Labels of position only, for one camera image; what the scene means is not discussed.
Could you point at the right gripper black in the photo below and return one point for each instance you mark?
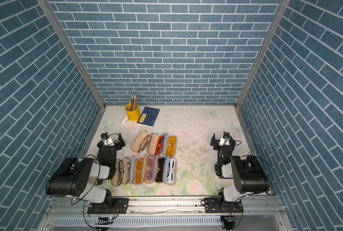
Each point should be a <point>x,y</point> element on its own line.
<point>215,141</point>

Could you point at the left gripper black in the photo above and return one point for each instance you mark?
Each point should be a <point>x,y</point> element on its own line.
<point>119,141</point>

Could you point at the blue case yellow glasses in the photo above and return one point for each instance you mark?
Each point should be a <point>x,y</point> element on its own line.
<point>169,145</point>

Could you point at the blue case white glasses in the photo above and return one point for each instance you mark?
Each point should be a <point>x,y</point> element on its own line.
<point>169,171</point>

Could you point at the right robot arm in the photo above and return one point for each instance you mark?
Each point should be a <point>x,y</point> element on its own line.
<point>246,172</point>

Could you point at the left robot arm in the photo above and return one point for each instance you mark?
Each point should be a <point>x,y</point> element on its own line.
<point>79,178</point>

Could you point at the beige case black glasses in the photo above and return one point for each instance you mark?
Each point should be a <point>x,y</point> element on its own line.
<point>122,174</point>

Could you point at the blue case orange glasses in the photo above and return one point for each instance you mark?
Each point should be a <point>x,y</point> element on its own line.
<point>137,168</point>

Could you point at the beige case striped glasses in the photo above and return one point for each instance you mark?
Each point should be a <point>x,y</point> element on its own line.
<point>141,141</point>

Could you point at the plaid case red glasses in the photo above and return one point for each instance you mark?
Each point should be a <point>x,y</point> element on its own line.
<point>156,143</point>

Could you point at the beige case purple glasses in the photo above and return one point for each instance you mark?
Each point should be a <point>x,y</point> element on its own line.
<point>149,170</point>

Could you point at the white eraser sharpener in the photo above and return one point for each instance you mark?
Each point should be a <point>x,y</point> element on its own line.
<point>125,120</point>

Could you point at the yellow pen cup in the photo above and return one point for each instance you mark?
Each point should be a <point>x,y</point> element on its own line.
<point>133,115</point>

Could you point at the pencils in cup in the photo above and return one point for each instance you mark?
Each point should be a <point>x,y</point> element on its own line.
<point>133,102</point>

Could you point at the dark blue book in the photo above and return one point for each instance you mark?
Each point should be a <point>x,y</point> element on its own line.
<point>148,116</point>

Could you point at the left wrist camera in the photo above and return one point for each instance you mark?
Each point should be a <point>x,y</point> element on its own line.
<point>107,141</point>

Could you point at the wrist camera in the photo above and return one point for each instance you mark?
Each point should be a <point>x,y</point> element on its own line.
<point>107,141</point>
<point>225,139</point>

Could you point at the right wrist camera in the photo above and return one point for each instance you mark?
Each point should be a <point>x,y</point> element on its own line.
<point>225,139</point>

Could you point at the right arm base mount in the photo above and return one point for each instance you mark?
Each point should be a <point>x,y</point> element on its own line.
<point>217,205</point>

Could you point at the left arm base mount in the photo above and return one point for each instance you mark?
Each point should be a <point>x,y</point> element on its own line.
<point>117,206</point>

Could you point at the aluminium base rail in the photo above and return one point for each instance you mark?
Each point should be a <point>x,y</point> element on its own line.
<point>168,213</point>

